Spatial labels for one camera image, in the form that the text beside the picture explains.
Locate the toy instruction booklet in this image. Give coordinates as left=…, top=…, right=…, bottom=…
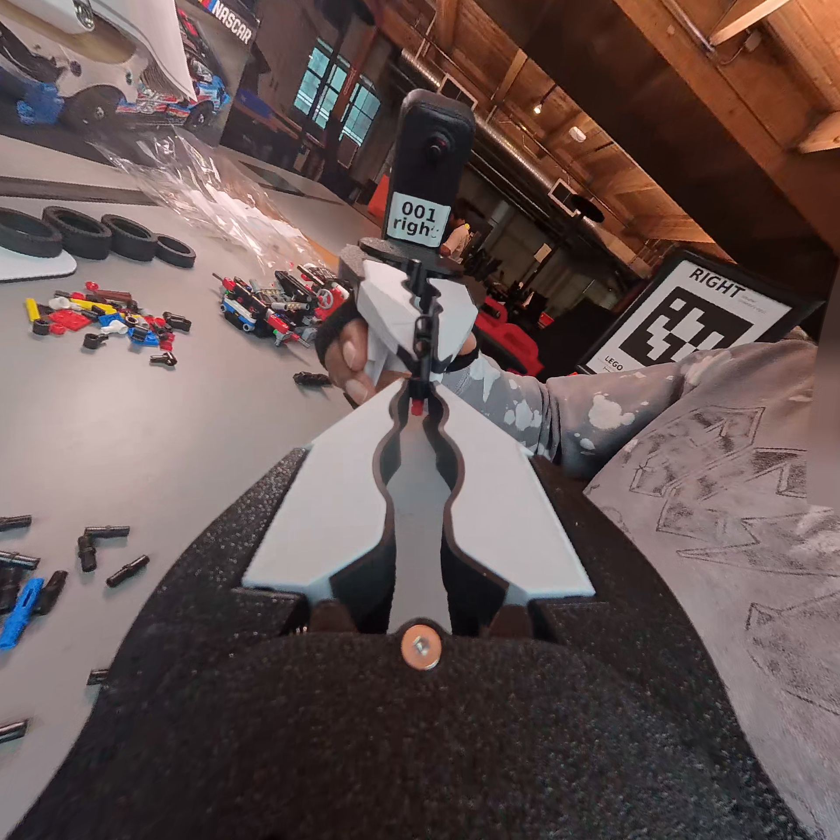
left=0, top=0, right=198, bottom=99

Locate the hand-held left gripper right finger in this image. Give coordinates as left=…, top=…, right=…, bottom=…
left=430, top=379, right=595, bottom=635

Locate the paned window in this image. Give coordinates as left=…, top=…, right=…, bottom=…
left=293, top=37, right=382, bottom=142

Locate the partly built toy car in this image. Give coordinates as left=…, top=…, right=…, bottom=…
left=220, top=262, right=352, bottom=349

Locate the red plastic chair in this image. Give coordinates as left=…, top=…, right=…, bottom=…
left=474, top=297, right=519, bottom=337
left=482, top=322, right=546, bottom=377

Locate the clear plastic bag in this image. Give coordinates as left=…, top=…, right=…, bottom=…
left=85, top=128, right=342, bottom=270

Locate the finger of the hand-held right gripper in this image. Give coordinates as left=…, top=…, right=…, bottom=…
left=428, top=277, right=479, bottom=383
left=356, top=259, right=422, bottom=389

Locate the black desk cable slot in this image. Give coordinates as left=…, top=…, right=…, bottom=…
left=0, top=176, right=142, bottom=206

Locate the person's right hand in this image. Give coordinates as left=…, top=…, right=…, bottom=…
left=326, top=320, right=396, bottom=404

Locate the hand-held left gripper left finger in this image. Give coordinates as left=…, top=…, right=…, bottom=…
left=241, top=378, right=403, bottom=634

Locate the black toy set box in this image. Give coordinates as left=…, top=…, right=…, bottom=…
left=0, top=0, right=260, bottom=148

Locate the person's grey printed sweatshirt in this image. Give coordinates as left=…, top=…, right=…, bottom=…
left=584, top=338, right=840, bottom=840

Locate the pile of mixed colourful bricks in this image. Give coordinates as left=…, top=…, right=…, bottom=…
left=25, top=281, right=193, bottom=366

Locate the framed black white marker sign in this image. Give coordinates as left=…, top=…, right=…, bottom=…
left=577, top=249, right=824, bottom=378

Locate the person's right forearm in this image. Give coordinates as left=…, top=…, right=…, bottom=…
left=453, top=341, right=818, bottom=480

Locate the dark toy beam assembly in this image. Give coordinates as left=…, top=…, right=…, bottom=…
left=408, top=308, right=439, bottom=417

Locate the pile of black blue pins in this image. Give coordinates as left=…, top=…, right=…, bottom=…
left=0, top=515, right=151, bottom=742

